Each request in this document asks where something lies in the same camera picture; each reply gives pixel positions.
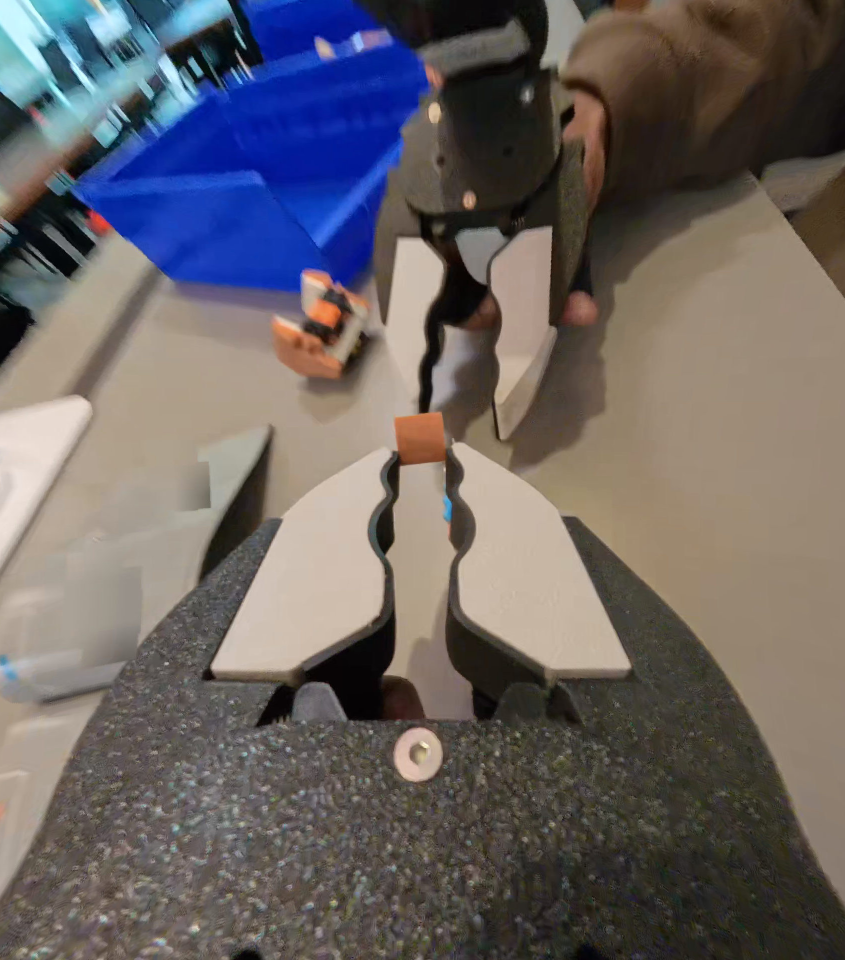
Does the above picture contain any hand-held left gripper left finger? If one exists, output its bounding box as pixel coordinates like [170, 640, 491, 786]
[209, 447, 400, 684]

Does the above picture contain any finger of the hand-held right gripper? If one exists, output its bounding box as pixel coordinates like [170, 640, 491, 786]
[385, 238, 455, 414]
[488, 225, 560, 442]

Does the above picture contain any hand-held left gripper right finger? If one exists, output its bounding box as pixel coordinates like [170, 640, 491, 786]
[445, 442, 634, 684]

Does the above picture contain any brown brick model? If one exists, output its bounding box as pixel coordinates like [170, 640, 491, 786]
[272, 268, 373, 381]

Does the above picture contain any brown white blue brick assembly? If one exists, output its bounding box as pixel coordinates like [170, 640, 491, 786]
[394, 411, 455, 541]

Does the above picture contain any white instruction booklet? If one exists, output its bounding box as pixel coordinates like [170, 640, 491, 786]
[62, 425, 274, 676]

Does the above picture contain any person's right forearm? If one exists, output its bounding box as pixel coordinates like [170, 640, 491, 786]
[561, 0, 845, 226]

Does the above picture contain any blue plastic bin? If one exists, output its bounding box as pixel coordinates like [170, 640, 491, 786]
[242, 0, 431, 99]
[73, 82, 405, 294]

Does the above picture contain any clear plastic bag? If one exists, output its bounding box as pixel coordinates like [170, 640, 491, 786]
[0, 651, 127, 704]

